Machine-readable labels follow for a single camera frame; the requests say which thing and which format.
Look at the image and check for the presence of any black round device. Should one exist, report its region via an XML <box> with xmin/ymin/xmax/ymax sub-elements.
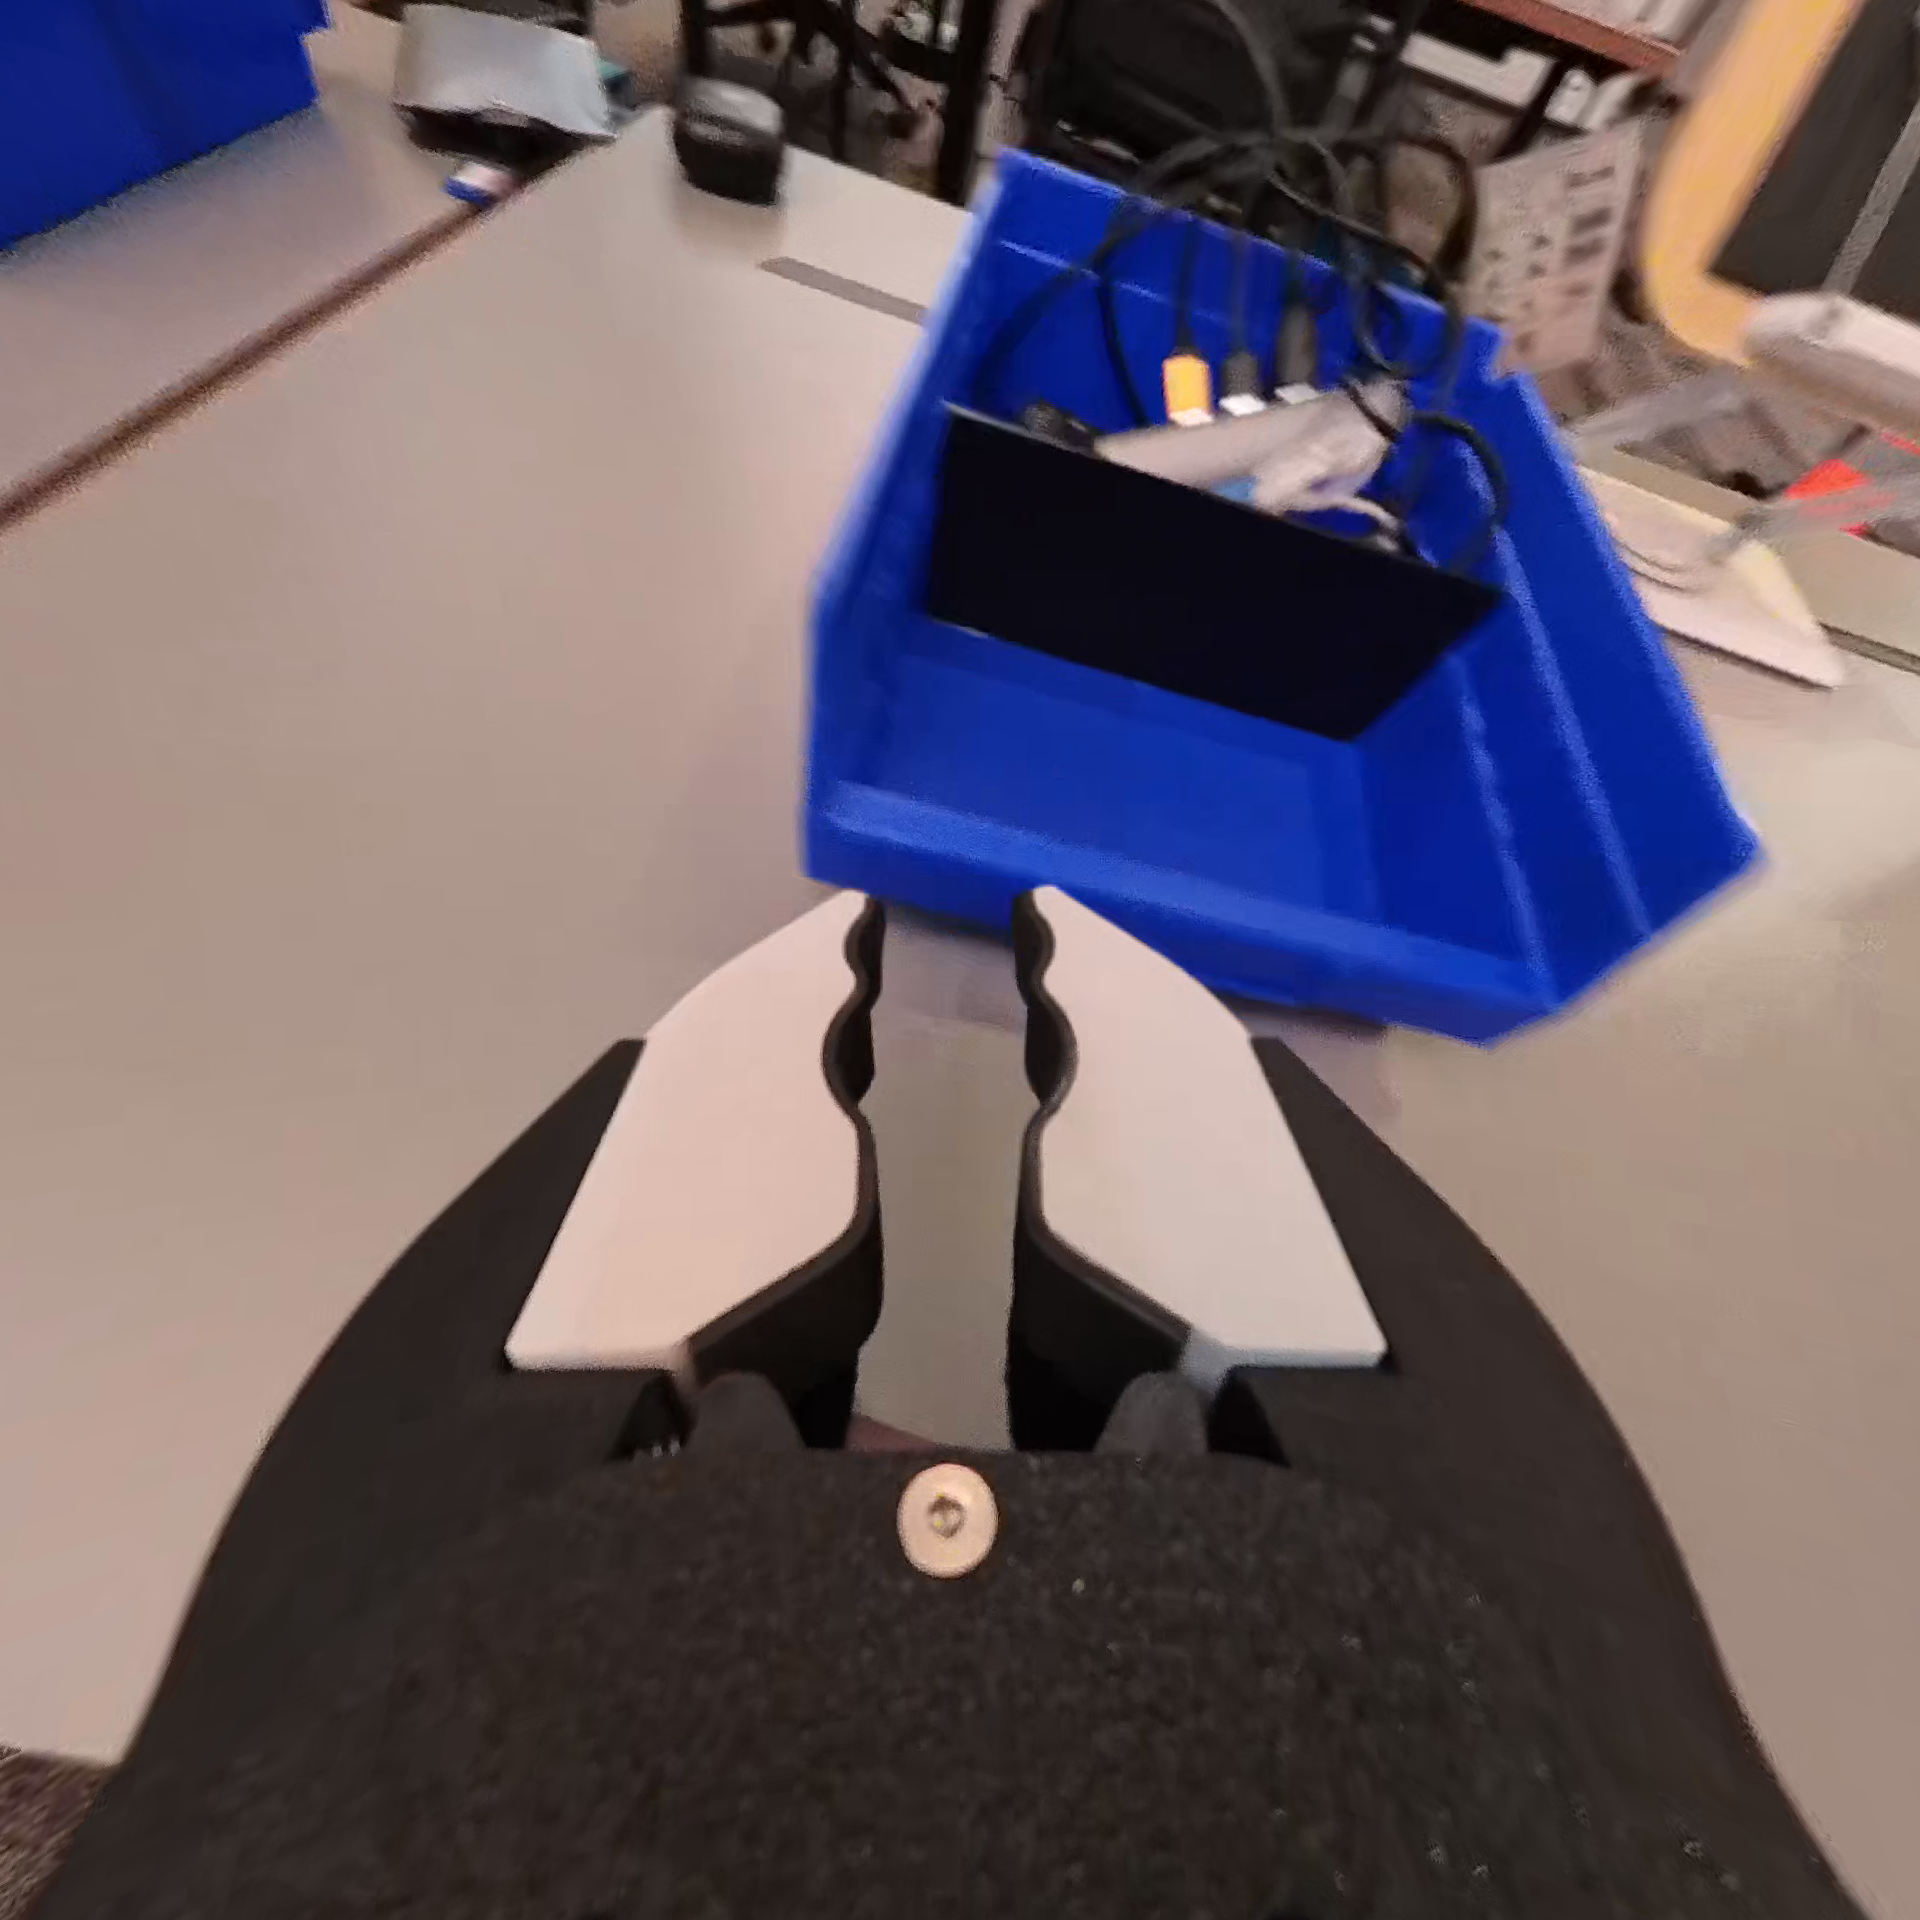
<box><xmin>669</xmin><ymin>79</ymin><xmax>787</xmax><ymax>206</ymax></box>

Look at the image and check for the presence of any wood framed black desk screen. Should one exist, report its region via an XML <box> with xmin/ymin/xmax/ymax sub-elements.
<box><xmin>1637</xmin><ymin>0</ymin><xmax>1920</xmax><ymax>366</ymax></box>

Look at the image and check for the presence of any black office chair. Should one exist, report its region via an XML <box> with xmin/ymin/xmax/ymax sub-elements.
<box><xmin>1034</xmin><ymin>0</ymin><xmax>1352</xmax><ymax>174</ymax></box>

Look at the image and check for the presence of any grey desk cable flap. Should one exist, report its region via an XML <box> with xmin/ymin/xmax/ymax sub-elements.
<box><xmin>755</xmin><ymin>254</ymin><xmax>936</xmax><ymax>327</ymax></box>

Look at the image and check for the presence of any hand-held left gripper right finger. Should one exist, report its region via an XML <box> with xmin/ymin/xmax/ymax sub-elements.
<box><xmin>1008</xmin><ymin>884</ymin><xmax>1391</xmax><ymax>1450</ymax></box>

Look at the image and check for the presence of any black divider in blue bin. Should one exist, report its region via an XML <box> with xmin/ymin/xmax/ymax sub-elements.
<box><xmin>921</xmin><ymin>404</ymin><xmax>1506</xmax><ymax>744</ymax></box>

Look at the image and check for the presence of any blue plastic bin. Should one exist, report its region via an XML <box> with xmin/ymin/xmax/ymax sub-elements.
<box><xmin>0</xmin><ymin>0</ymin><xmax>335</xmax><ymax>253</ymax></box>
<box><xmin>801</xmin><ymin>147</ymin><xmax>1765</xmax><ymax>1048</ymax></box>

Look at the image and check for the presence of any white printed bag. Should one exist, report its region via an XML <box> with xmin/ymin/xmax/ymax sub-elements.
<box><xmin>1474</xmin><ymin>117</ymin><xmax>1656</xmax><ymax>344</ymax></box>

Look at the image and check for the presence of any grey plastic pouch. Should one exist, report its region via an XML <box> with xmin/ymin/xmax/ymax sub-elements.
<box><xmin>392</xmin><ymin>0</ymin><xmax>619</xmax><ymax>153</ymax></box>

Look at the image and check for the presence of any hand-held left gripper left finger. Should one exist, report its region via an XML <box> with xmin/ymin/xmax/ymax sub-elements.
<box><xmin>503</xmin><ymin>893</ymin><xmax>890</xmax><ymax>1450</ymax></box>

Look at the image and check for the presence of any grey usb hub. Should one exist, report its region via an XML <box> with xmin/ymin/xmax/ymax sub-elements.
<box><xmin>1091</xmin><ymin>392</ymin><xmax>1404</xmax><ymax>499</ymax></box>

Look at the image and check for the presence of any black cable with silver plug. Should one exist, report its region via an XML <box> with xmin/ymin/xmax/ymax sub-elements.
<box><xmin>1169</xmin><ymin>194</ymin><xmax>1270</xmax><ymax>423</ymax></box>

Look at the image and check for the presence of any grey desk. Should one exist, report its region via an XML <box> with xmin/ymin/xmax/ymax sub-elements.
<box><xmin>0</xmin><ymin>30</ymin><xmax>684</xmax><ymax>520</ymax></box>
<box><xmin>0</xmin><ymin>104</ymin><xmax>1920</xmax><ymax>1773</ymax></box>

